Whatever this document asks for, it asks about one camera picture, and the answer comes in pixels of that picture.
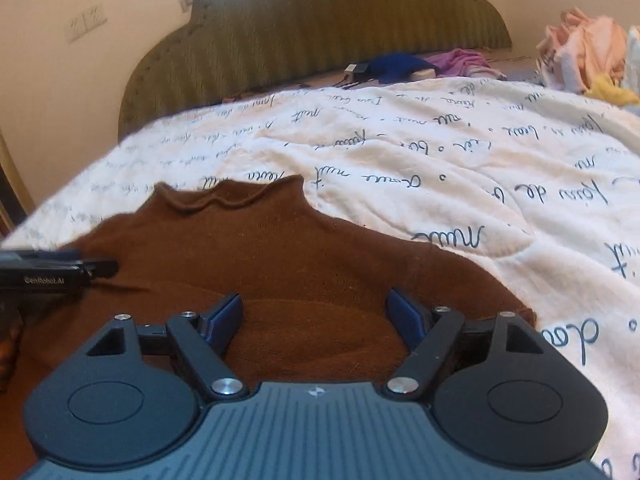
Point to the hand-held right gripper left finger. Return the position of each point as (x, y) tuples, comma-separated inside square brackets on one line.
[(224, 319)]

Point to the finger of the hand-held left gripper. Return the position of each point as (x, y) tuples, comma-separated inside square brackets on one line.
[(97, 267)]

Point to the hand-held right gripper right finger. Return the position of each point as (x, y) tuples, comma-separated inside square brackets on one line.
[(404, 314)]

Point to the brown knit sweater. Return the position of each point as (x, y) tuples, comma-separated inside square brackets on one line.
[(300, 260)]

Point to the white script-printed blanket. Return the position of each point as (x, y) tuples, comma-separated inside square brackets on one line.
[(450, 170)]

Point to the black power adapter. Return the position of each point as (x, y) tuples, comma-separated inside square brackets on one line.
[(357, 72)]

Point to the dark blue cloth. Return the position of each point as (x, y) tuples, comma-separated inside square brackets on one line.
[(397, 66)]

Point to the purple cloth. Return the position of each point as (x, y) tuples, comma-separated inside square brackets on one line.
[(462, 61)]

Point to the yellow cloth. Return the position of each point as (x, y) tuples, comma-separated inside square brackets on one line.
[(612, 89)]

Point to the green padded headboard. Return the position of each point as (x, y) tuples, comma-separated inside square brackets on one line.
[(310, 20)]

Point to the peach cloth pile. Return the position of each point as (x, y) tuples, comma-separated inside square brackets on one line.
[(585, 45)]

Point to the wooden door frame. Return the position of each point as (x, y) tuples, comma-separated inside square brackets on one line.
[(10, 180)]

